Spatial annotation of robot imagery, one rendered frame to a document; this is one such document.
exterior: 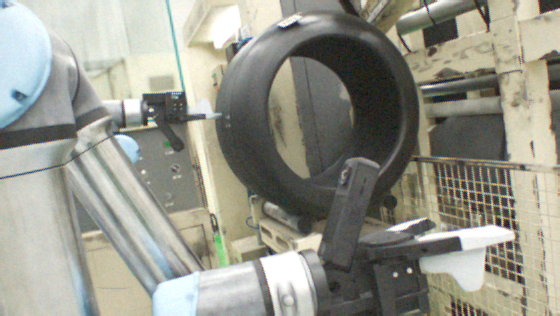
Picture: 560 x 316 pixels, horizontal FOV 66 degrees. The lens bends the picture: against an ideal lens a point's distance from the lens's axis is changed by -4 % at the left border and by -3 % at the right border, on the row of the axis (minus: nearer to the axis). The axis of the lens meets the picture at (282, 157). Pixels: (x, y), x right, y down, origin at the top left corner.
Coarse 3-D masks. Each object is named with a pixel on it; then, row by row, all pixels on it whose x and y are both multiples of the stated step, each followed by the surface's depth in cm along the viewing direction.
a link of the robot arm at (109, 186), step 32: (96, 96) 51; (96, 128) 50; (96, 160) 49; (128, 160) 53; (96, 192) 50; (128, 192) 51; (128, 224) 50; (160, 224) 52; (128, 256) 51; (160, 256) 52; (192, 256) 55
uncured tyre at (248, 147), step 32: (288, 32) 117; (320, 32) 120; (352, 32) 123; (256, 64) 116; (352, 64) 153; (384, 64) 128; (224, 96) 123; (256, 96) 115; (352, 96) 156; (384, 96) 151; (416, 96) 131; (224, 128) 124; (256, 128) 115; (384, 128) 153; (416, 128) 131; (256, 160) 117; (384, 160) 146; (256, 192) 129; (288, 192) 119; (320, 192) 122; (384, 192) 131
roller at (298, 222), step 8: (264, 208) 155; (272, 208) 147; (280, 208) 142; (272, 216) 148; (280, 216) 139; (288, 216) 133; (296, 216) 128; (288, 224) 133; (296, 224) 125; (304, 224) 125; (312, 224) 126; (304, 232) 125
